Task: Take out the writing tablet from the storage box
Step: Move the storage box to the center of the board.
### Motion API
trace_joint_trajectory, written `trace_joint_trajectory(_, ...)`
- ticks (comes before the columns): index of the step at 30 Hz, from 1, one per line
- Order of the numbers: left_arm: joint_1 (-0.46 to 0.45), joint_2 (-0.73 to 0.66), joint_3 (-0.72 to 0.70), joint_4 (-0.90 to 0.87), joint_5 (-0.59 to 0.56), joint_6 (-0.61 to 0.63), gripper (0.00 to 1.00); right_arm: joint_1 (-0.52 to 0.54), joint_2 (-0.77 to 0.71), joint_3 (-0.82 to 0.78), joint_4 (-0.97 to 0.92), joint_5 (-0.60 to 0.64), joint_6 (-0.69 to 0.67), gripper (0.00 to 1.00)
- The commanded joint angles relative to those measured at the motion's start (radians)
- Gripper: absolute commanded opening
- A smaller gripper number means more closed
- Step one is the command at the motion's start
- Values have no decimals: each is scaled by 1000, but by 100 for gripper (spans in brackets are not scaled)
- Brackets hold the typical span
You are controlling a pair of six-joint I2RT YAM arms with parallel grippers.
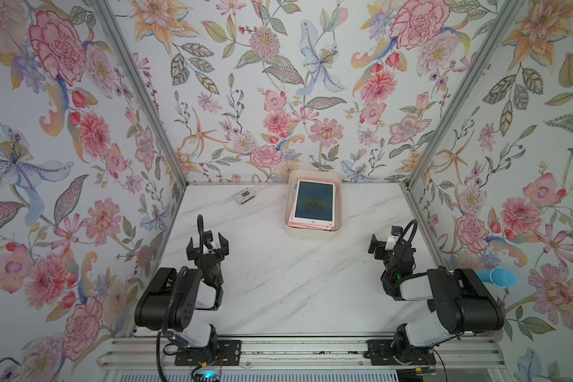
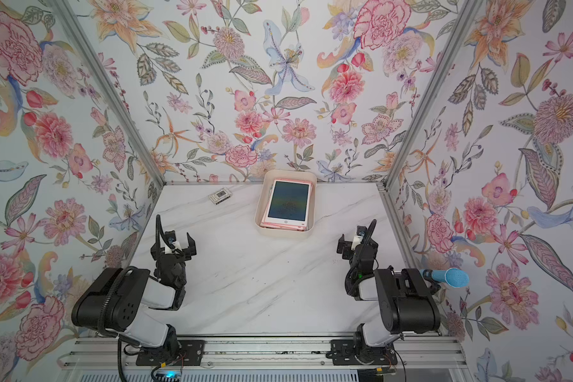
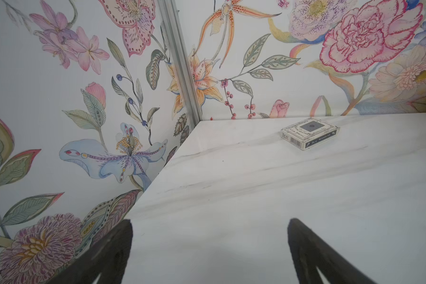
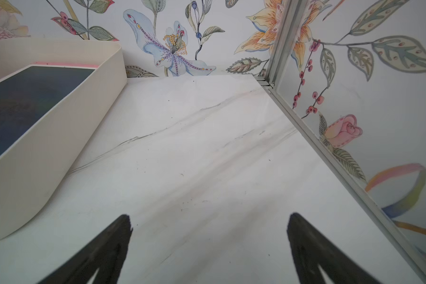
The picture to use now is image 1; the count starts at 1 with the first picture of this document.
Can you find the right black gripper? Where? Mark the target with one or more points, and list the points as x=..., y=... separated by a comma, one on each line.
x=381, y=247

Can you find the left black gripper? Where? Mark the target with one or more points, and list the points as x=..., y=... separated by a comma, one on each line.
x=224, y=250

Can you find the pink writing tablet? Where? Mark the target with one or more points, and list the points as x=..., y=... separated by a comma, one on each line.
x=314, y=205

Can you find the cream plastic storage box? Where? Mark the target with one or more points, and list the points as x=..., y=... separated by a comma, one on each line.
x=293, y=178

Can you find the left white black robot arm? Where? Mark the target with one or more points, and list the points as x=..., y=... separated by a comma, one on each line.
x=170, y=302

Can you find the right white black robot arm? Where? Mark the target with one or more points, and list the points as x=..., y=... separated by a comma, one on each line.
x=458, y=302

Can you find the blue microphone on stand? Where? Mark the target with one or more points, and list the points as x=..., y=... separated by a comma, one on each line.
x=498, y=277

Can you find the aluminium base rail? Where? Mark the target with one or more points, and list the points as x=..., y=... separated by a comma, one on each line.
x=310, y=352

